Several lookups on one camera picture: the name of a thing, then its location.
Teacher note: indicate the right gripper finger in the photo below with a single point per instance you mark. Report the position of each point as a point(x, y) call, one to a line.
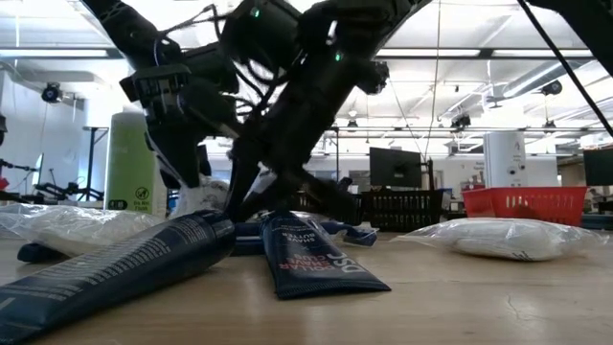
point(321, 199)
point(242, 191)

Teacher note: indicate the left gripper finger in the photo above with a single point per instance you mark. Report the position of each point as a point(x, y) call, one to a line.
point(205, 160)
point(179, 163)

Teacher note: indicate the dark blue shave butter tube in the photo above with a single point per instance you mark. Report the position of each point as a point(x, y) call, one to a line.
point(311, 259)
point(120, 263)

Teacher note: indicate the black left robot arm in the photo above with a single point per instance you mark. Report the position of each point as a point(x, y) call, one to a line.
point(129, 29)

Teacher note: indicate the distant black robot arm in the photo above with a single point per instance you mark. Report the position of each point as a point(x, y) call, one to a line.
point(62, 190)

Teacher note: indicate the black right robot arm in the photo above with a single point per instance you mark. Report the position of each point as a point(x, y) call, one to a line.
point(364, 19)

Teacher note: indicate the green and white wipes canister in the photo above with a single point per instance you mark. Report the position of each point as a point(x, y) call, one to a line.
point(129, 163)

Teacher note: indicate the black overhead spotlight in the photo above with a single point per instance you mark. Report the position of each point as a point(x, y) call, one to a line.
point(51, 92)
point(378, 79)
point(552, 88)

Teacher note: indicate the black computer monitor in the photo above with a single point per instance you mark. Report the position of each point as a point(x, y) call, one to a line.
point(395, 167)
point(598, 167)

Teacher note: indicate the black tripod stand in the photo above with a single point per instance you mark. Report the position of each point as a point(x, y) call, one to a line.
point(91, 163)

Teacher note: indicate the white round pillar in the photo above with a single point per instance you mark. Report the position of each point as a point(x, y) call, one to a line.
point(504, 160)

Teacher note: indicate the red plastic basket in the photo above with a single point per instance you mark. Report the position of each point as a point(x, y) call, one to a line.
point(527, 205)

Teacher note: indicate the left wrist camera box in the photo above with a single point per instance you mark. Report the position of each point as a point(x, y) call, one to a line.
point(155, 91)

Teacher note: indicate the black aluminium rig frame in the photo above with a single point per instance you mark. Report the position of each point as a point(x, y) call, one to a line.
point(483, 53)

